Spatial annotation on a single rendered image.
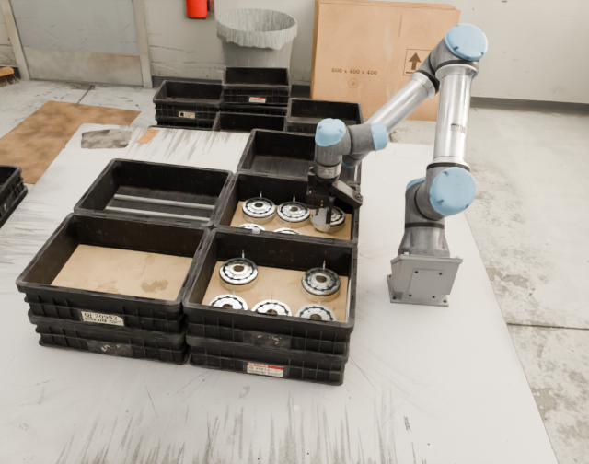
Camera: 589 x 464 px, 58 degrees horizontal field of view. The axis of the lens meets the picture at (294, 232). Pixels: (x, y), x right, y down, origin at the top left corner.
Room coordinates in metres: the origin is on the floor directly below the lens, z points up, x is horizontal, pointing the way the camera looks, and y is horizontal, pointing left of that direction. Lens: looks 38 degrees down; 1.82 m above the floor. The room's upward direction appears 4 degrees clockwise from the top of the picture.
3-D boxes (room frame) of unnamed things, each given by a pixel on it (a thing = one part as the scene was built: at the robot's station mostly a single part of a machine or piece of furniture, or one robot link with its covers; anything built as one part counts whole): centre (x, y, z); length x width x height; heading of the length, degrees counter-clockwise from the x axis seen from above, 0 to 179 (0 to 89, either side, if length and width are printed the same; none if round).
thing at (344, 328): (0.97, 0.04, 0.92); 0.40 x 0.30 x 0.02; 85
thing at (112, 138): (1.99, 0.83, 0.71); 0.22 x 0.19 x 0.01; 90
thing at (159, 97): (3.02, 0.68, 0.31); 0.40 x 0.30 x 0.34; 90
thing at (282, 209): (1.34, 0.01, 0.86); 0.10 x 0.10 x 0.01
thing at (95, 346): (1.00, 0.44, 0.76); 0.40 x 0.30 x 0.12; 85
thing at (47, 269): (1.00, 0.44, 0.87); 0.40 x 0.30 x 0.11; 85
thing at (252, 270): (1.05, 0.14, 0.86); 0.10 x 0.10 x 0.01
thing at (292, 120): (2.63, -0.12, 0.37); 0.40 x 0.30 x 0.45; 90
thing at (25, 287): (1.00, 0.44, 0.92); 0.40 x 0.30 x 0.02; 85
